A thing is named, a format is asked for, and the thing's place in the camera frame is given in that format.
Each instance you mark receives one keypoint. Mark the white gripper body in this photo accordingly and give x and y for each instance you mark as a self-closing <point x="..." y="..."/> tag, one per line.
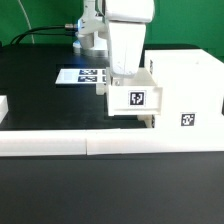
<point x="126" y="22"/>

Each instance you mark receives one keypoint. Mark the white drawer box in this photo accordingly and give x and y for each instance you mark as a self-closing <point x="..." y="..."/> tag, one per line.
<point x="149" y="120"/>
<point x="139" y="95"/>

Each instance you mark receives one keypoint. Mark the white front drawer box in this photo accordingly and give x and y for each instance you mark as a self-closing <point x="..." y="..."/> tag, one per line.
<point x="149" y="120"/>

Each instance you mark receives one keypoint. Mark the white drawer cabinet frame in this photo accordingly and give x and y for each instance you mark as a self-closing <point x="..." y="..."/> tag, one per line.
<point x="193" y="88"/>

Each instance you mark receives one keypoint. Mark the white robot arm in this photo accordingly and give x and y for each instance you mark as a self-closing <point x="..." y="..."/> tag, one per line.
<point x="92" y="32"/>

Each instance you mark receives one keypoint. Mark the white marker tag sheet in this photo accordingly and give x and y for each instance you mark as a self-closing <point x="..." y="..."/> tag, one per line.
<point x="81" y="76"/>

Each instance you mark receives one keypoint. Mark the white front fence bar right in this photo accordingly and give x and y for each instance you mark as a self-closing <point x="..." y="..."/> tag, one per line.
<point x="136" y="141"/>

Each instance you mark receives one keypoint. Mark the white fence bar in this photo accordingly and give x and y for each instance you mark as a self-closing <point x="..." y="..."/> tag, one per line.
<point x="42" y="143"/>
<point x="3" y="107"/>
<point x="136" y="141"/>

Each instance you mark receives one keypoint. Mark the white front fence bar left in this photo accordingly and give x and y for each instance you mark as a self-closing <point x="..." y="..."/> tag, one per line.
<point x="42" y="143"/>

